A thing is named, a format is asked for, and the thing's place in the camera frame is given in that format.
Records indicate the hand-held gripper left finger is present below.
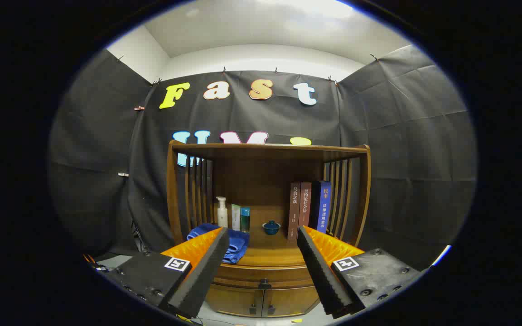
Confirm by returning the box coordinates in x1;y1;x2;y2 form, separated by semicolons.
102;226;231;319

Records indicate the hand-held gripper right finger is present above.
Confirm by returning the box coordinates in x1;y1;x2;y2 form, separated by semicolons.
297;225;426;320

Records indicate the wooden cabinet door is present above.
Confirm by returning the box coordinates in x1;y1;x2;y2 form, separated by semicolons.
263;285;320;317
204;284;265;316

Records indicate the wooden countertop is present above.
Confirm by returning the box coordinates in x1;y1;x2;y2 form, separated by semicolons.
184;224;348;268

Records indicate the brown wooden cabinet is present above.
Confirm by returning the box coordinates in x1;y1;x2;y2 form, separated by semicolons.
166;139;372;318

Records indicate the blue folded towel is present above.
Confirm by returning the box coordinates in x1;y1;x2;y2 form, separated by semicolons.
187;222;250;264

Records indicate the white pump bottle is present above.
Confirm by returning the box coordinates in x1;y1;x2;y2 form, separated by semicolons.
216;196;228;228

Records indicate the thick blue book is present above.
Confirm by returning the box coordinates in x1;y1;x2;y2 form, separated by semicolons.
310;181;332;234

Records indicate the dark brown book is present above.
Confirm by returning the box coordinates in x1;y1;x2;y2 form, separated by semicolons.
287;182;301;243

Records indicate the reddish brown book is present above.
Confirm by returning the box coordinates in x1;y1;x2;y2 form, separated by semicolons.
298;182;312;229

